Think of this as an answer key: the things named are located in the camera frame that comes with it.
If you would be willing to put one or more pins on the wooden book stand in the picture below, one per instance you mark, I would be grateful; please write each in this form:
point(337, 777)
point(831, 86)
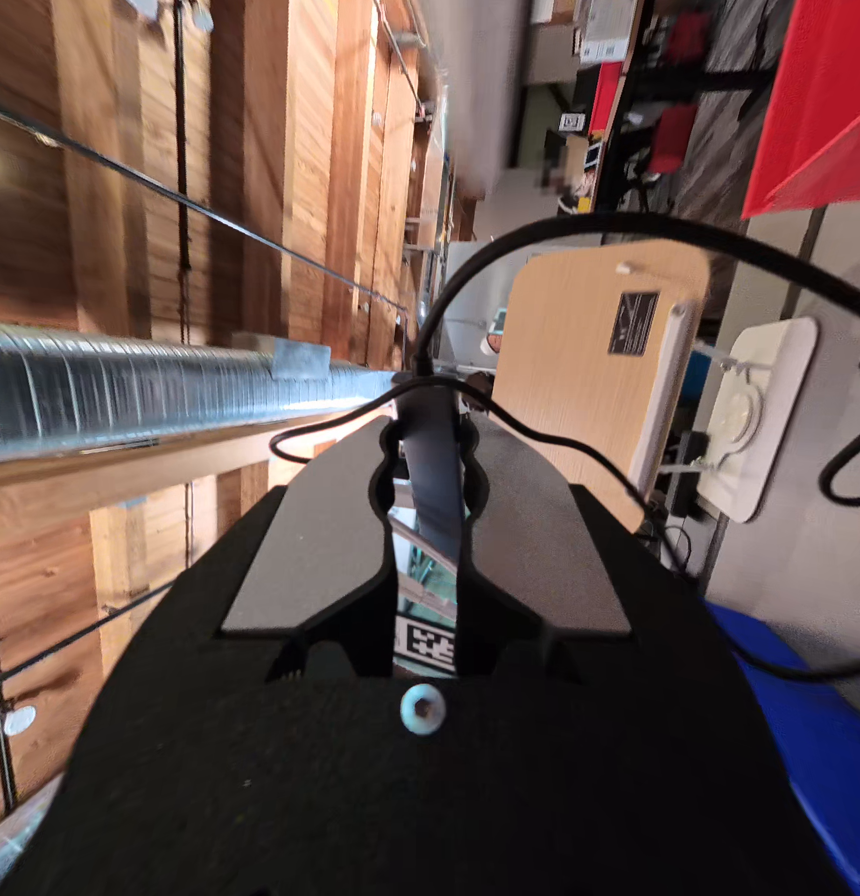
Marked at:
point(577, 364)

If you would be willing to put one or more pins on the black-legged work table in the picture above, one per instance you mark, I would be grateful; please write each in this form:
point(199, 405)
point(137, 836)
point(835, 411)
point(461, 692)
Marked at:
point(682, 80)

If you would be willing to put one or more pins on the red plastic bin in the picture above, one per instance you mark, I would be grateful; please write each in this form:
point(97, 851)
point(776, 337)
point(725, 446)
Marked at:
point(822, 105)

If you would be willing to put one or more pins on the white cardboard box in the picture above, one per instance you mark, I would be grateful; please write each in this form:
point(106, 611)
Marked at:
point(608, 31)

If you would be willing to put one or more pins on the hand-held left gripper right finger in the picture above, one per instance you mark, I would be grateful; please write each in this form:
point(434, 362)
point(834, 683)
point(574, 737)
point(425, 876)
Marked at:
point(542, 553)

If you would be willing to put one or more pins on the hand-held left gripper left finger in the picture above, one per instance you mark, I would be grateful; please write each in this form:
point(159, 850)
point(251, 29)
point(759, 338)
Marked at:
point(311, 553)

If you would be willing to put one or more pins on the black white tag sign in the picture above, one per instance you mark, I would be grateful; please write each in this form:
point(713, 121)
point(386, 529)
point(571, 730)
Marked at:
point(423, 640)

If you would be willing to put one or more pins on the small tag sign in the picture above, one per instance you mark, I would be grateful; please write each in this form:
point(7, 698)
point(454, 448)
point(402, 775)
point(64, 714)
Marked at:
point(573, 122)

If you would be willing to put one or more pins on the blue plastic bin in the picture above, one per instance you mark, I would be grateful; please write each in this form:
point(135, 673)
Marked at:
point(822, 756)

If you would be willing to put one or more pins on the small red bin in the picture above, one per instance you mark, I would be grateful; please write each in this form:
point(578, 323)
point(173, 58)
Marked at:
point(605, 91)

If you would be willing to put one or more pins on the red bag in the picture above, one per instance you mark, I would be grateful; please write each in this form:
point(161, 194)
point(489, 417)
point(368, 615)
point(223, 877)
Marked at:
point(671, 140)

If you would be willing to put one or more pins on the large silver insulated duct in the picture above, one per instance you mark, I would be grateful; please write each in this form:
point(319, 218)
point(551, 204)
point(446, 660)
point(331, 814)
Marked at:
point(122, 385)

